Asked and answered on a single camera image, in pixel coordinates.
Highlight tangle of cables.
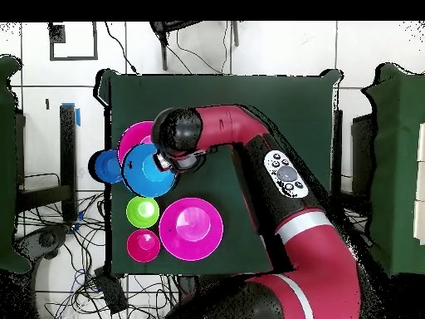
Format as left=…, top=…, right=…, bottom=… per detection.
left=16, top=190, right=180, bottom=319

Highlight small crimson bowl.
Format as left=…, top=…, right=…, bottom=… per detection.
left=126, top=228, right=162, bottom=263

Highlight white boxes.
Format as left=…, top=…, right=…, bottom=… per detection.
left=413, top=121, right=425, bottom=246

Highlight dark green tablecloth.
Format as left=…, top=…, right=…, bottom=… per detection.
left=94, top=67, right=343, bottom=278

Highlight small green bowl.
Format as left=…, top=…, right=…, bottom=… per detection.
left=125, top=195, right=161, bottom=229

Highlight grey office chair base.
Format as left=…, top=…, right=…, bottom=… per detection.
left=14, top=224, right=71, bottom=261

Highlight green-covered side table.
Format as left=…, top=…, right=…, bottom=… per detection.
left=0, top=55, right=32, bottom=274
left=360, top=63, right=425, bottom=275

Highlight blue tape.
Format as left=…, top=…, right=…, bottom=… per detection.
left=61, top=102, right=81, bottom=128

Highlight black square frame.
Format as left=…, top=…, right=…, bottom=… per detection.
left=48, top=21, right=100, bottom=61

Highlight black bench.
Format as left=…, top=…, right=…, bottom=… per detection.
left=14, top=104, right=78, bottom=223

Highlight small dark blue bowl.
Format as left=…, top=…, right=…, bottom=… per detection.
left=94, top=149, right=124, bottom=184

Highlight light blue bowl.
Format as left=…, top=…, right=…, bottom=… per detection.
left=121, top=142, right=178, bottom=199

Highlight black power brick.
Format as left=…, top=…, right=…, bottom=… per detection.
left=93, top=266, right=129, bottom=316

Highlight black cable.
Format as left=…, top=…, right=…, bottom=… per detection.
left=104, top=21, right=138, bottom=73

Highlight large pink bowl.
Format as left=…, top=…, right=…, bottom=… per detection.
left=117, top=120, right=155, bottom=165
left=158, top=197, right=224, bottom=263

